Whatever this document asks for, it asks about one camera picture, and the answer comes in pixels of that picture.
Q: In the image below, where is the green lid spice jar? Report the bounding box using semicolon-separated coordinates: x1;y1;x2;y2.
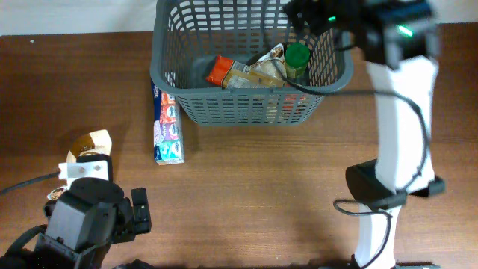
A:
285;43;311;79

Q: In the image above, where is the brown white snack bag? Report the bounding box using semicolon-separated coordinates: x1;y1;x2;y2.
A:
47;129;112;200

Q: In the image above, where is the red spaghetti packet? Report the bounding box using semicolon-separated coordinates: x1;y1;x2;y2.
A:
205;55;285;89

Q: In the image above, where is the grey plastic shopping basket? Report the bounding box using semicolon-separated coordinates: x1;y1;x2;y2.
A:
150;0;353;126

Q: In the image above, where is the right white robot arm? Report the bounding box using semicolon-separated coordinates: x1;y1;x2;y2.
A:
283;1;444;268

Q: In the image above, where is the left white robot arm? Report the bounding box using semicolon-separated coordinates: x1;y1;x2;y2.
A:
1;177;152;268

